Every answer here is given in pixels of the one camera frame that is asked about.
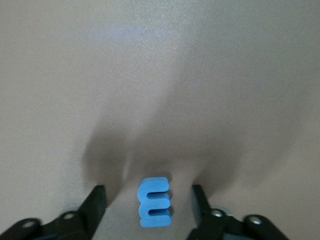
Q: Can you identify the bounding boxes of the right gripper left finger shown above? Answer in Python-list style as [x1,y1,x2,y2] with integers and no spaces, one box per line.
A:
[0,184,108,240]

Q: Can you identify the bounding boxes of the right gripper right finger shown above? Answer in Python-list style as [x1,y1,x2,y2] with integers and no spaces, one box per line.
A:
[184,184,292,240]

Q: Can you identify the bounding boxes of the blue foam small m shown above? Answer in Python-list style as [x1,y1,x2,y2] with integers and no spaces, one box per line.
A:
[137,176,172,229]

